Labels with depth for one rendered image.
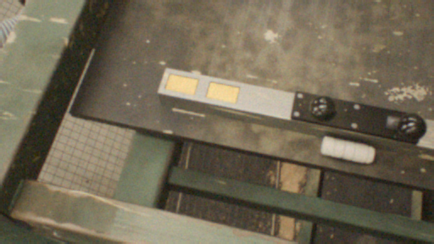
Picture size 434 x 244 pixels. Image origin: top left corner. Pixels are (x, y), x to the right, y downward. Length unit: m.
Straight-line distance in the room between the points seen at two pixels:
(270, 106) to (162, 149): 0.20
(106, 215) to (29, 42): 0.31
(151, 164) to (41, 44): 0.26
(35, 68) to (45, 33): 0.07
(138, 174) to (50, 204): 0.16
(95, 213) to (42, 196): 0.08
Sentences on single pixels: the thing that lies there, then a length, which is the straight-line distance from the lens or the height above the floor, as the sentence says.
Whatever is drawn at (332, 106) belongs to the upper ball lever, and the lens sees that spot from 0.67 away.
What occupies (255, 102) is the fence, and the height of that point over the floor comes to 1.58.
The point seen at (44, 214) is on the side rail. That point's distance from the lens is 0.76.
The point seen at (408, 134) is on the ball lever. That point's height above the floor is 1.45.
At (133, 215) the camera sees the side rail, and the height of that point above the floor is 1.70.
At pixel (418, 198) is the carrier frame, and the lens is 2.45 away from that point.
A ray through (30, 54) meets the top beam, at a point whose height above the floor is 1.92.
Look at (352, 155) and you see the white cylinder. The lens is 0.80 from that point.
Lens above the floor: 1.90
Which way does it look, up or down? 21 degrees down
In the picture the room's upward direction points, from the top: 64 degrees counter-clockwise
